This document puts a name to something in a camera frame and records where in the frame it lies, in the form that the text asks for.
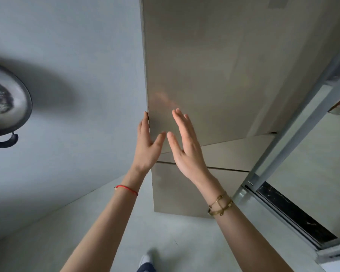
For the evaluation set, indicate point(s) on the person's right hand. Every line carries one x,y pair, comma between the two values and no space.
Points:
191,161

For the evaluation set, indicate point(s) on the person's left hand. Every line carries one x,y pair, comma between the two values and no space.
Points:
146,152

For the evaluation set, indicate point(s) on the beige refrigerator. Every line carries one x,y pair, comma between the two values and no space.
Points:
215,67

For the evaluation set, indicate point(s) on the refrigerator door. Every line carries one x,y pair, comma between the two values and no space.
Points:
229,53

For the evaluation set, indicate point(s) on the person's right forearm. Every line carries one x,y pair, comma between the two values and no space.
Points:
243,240

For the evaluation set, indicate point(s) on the person's left forearm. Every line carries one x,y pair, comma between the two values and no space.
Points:
102,232

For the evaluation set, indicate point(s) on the person's shoe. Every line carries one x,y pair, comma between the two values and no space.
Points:
146,257

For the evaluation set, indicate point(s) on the blue jeans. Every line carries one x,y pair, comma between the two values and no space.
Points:
146,267

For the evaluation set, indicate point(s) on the sliding glass door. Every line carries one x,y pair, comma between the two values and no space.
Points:
308,107

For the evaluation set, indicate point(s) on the black wok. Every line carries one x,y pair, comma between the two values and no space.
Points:
5,110

